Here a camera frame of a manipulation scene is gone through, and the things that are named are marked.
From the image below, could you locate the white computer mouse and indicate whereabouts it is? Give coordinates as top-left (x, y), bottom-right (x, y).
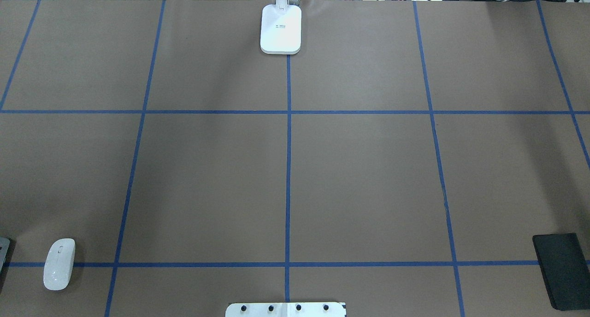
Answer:
top-left (43, 238), bottom-right (76, 291)

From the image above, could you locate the black mouse pad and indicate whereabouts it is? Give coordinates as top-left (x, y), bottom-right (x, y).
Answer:
top-left (532, 233), bottom-right (590, 311)

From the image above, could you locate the grey laptop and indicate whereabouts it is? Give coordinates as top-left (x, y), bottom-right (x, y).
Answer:
top-left (0, 237), bottom-right (11, 272)

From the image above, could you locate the white desk lamp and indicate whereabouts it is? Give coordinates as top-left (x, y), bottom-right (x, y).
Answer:
top-left (260, 0), bottom-right (303, 55)

